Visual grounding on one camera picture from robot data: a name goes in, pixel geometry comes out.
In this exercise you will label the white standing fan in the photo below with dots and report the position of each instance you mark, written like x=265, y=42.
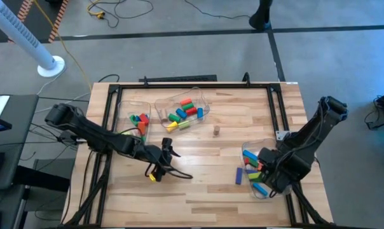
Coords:
x=23, y=35

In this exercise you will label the clear plastic bin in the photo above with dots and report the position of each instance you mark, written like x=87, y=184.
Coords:
x=125, y=109
x=247, y=191
x=201, y=95

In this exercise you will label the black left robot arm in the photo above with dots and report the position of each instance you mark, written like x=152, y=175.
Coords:
x=93, y=135

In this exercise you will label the tan cylinder block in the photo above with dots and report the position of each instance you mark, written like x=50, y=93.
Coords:
x=164, y=114
x=216, y=130

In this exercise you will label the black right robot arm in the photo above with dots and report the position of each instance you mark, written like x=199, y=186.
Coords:
x=316, y=130

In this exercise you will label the red cylinder block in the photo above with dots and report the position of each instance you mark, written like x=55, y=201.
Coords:
x=186, y=101
x=191, y=111

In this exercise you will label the blue cylinder block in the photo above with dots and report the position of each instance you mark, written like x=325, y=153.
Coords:
x=181, y=113
x=200, y=112

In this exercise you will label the green long block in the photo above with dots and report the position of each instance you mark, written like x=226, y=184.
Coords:
x=253, y=162

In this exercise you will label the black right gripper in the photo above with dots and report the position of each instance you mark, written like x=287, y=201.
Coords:
x=284, y=171

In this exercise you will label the black cone base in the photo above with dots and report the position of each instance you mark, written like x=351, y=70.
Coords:
x=261, y=16

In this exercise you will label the light green arch block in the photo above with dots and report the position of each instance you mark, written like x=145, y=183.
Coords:
x=126, y=133

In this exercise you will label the orange striped floor mat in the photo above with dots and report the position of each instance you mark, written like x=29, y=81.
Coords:
x=57, y=19

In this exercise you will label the red long block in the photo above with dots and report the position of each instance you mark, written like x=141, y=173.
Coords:
x=246, y=161

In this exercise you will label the purple long block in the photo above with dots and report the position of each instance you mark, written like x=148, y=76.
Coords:
x=239, y=176

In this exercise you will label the yellow cylinder block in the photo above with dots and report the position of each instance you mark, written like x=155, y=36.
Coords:
x=172, y=127

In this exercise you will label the black power strip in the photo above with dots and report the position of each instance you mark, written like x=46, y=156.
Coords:
x=179, y=78

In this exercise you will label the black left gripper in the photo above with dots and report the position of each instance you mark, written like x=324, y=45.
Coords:
x=152, y=156

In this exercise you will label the light green cylinder block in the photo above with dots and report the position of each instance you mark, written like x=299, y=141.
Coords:
x=184, y=125

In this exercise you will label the small yellow block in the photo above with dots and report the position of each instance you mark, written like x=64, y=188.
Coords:
x=152, y=177

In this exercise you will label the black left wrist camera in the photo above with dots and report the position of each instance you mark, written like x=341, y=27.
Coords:
x=167, y=144

